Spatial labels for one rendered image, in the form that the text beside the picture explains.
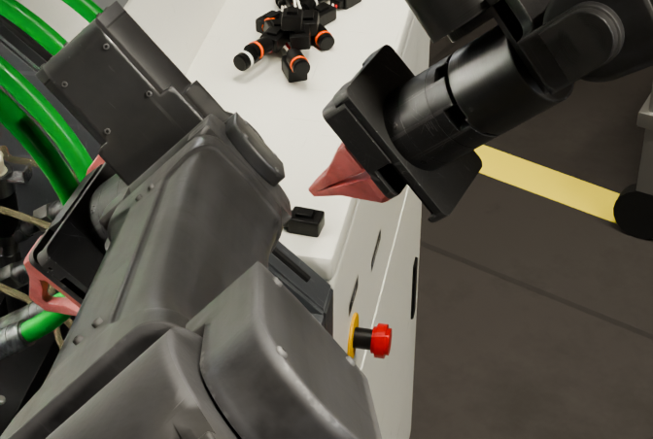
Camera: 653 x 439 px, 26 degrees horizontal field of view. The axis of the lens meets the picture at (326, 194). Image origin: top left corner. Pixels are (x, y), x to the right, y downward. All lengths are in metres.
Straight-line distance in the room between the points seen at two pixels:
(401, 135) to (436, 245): 2.05
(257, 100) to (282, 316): 1.20
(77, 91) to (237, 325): 0.42
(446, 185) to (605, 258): 2.04
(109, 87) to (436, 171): 0.26
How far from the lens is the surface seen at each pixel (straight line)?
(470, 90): 0.82
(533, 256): 2.89
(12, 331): 0.93
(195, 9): 1.61
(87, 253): 0.79
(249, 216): 0.58
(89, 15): 1.06
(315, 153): 1.42
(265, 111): 1.48
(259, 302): 0.30
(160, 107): 0.70
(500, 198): 3.05
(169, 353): 0.28
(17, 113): 0.82
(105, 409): 0.29
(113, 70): 0.70
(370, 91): 0.87
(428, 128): 0.85
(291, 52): 1.52
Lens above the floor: 1.77
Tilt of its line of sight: 36 degrees down
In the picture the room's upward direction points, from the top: straight up
